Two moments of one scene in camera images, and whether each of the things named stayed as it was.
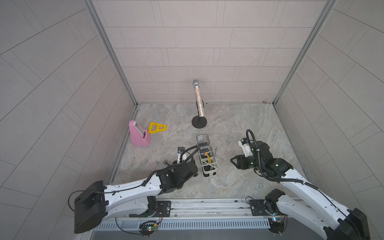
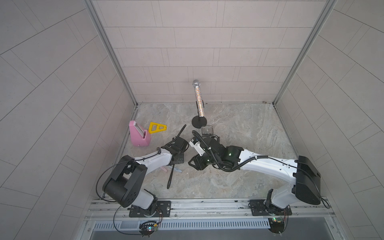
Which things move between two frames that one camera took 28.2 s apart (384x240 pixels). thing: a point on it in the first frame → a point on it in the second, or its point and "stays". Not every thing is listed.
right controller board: x=278 y=224 stays
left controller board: x=147 y=228 stays
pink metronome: x=139 y=136 stays
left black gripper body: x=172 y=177 → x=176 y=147
